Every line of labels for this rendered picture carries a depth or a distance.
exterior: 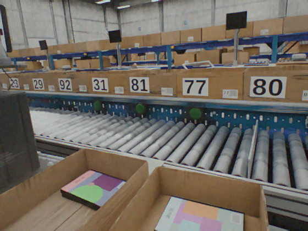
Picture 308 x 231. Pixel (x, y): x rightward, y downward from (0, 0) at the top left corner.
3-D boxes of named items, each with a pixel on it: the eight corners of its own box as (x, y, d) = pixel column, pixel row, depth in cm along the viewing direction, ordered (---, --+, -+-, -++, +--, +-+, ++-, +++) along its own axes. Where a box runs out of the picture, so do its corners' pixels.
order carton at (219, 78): (176, 98, 141) (175, 72, 138) (190, 91, 166) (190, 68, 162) (242, 102, 122) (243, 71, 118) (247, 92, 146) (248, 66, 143)
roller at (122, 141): (103, 157, 106) (102, 147, 105) (152, 124, 150) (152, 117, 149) (111, 159, 104) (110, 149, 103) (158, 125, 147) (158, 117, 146)
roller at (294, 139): (296, 203, 67) (298, 188, 66) (287, 140, 111) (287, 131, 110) (317, 208, 65) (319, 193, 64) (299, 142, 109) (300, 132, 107)
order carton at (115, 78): (89, 94, 180) (86, 74, 176) (111, 88, 205) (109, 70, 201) (127, 96, 161) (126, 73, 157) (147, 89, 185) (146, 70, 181)
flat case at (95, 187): (104, 213, 59) (104, 208, 59) (60, 193, 69) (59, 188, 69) (133, 186, 70) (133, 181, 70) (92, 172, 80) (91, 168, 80)
